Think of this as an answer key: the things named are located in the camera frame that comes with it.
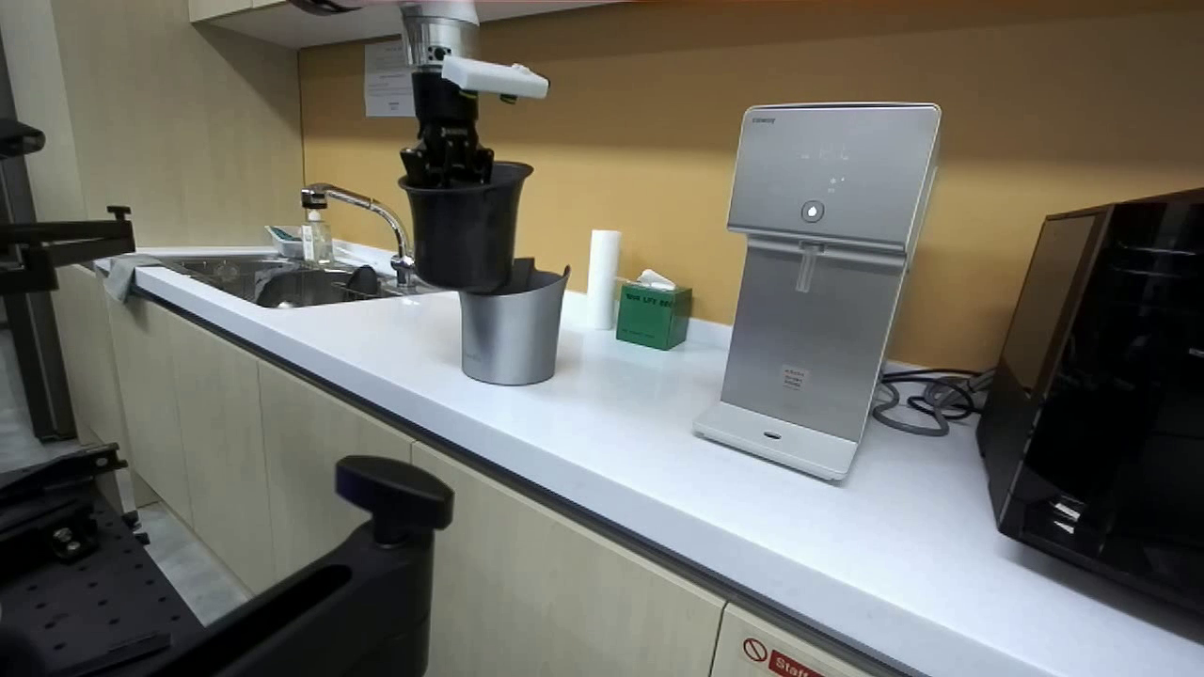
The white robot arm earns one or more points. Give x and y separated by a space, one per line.
438 25

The white paper wall notice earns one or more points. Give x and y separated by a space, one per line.
387 81

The chrome sink faucet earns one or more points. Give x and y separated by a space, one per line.
363 202

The stainless steel sink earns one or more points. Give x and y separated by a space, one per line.
239 276

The black cart with knob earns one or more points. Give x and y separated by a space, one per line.
379 588

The beige base cabinet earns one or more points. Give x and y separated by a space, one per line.
313 452

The grey cloth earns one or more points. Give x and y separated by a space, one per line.
119 281

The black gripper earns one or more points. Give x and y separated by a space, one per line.
450 113

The white cylinder bottle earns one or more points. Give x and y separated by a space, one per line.
603 283

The black trash bucket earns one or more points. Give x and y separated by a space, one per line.
466 239

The small clear bottle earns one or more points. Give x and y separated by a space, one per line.
319 239

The black camera mounting frame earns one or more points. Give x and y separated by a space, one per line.
38 352

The black countertop appliance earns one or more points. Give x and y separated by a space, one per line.
1106 400

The red white warning sticker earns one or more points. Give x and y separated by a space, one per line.
783 659

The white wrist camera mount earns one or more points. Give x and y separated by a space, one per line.
502 81

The green tissue box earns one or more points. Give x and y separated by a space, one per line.
654 322

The silver outer trash bucket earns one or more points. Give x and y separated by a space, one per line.
511 340

